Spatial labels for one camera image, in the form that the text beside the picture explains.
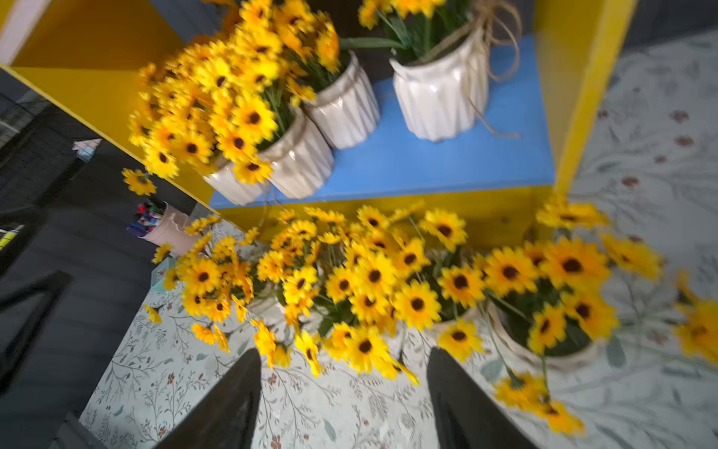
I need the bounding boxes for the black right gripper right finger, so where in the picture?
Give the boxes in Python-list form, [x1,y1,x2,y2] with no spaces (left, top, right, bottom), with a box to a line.
[427,348,536,449]

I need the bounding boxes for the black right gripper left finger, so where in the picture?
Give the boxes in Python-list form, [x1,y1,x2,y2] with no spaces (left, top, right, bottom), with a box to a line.
[157,348,261,448]

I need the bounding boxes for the sunflower pot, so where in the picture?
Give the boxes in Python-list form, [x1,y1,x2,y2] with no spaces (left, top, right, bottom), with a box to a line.
[252,206,420,385]
[388,208,487,362]
[358,1,523,142]
[123,28,340,196]
[142,207,293,355]
[225,1,352,149]
[475,195,717,435]

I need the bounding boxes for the pink metal marker bucket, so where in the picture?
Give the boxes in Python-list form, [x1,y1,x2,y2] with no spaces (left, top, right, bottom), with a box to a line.
[126,200,199,257]

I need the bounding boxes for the pink and blue sticky notes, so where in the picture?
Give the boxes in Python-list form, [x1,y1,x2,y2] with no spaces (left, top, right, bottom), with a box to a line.
[71,138,103,163]

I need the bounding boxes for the yellow wooden shelf unit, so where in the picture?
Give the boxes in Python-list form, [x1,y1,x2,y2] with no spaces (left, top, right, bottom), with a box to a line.
[1,1,636,248]

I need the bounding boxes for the black wire wall basket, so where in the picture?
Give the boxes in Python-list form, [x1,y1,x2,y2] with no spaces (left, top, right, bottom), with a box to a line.
[1,99,100,213]

